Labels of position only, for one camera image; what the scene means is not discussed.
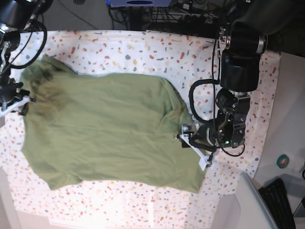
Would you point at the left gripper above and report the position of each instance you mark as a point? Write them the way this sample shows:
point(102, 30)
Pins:
point(208, 137)

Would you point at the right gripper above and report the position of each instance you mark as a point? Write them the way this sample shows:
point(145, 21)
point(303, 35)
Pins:
point(12, 96)

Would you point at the green t-shirt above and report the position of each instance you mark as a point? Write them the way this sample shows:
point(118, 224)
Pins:
point(120, 126)

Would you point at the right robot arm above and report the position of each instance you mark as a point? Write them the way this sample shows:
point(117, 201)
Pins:
point(17, 16)

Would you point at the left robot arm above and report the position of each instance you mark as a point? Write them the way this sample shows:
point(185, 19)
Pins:
point(240, 41)

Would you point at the black keyboard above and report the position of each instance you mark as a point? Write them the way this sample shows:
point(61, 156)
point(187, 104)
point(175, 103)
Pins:
point(275, 198)

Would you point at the green tape roll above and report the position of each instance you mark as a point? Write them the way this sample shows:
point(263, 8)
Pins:
point(282, 161)

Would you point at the terrazzo pattern tablecloth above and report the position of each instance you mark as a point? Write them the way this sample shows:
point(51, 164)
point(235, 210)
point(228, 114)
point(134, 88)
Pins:
point(180, 59)

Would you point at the blue box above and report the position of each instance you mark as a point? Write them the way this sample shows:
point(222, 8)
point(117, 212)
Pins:
point(138, 3)

